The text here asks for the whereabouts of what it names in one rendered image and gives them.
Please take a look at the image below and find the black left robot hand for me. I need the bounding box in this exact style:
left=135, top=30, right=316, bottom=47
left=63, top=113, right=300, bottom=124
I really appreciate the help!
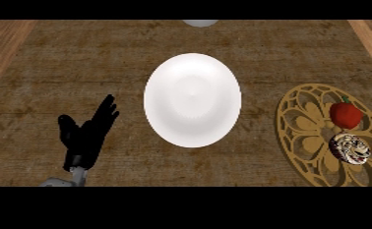
left=57, top=93, right=122, bottom=172

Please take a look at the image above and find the white oval plate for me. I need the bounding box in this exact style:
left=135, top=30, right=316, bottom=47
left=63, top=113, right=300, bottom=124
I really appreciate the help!
left=142, top=52, right=243, bottom=148

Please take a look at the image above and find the red bell pepper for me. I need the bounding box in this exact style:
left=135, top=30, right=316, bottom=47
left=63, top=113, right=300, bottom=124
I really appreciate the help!
left=328, top=95, right=365, bottom=131

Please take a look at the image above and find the pale grey round object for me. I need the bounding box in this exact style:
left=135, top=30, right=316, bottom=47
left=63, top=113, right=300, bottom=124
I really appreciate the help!
left=182, top=20, right=220, bottom=29

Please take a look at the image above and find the white and brown cupcake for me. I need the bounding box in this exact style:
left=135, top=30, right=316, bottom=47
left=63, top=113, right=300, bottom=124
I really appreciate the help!
left=328, top=133, right=372, bottom=165

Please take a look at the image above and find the gold ornate round placemat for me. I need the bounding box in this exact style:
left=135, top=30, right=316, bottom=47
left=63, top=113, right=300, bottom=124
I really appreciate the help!
left=275, top=83, right=372, bottom=188

